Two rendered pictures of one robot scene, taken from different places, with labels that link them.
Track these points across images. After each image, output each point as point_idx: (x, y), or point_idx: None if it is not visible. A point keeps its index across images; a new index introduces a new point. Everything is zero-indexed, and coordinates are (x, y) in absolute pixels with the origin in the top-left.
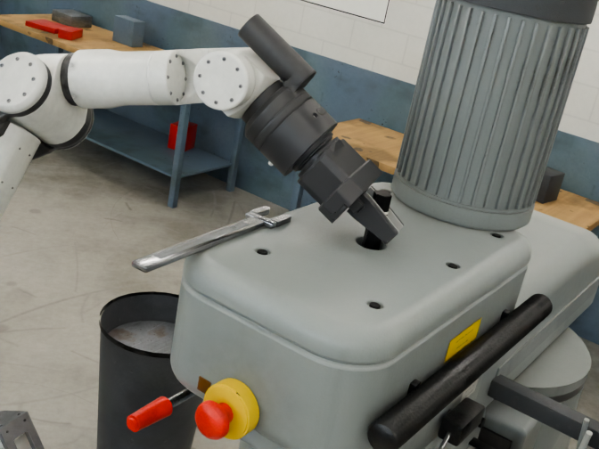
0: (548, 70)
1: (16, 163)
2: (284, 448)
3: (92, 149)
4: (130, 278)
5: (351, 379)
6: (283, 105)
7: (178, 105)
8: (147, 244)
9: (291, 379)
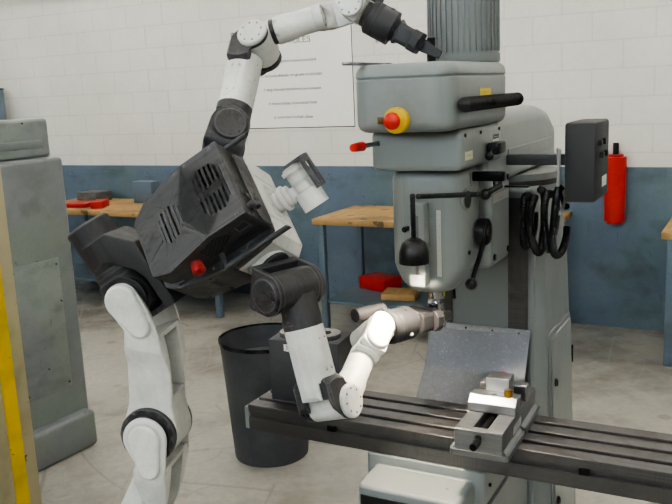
0: None
1: (257, 72)
2: (424, 129)
3: None
4: (210, 363)
5: (445, 82)
6: (377, 7)
7: None
8: (212, 342)
9: (420, 92)
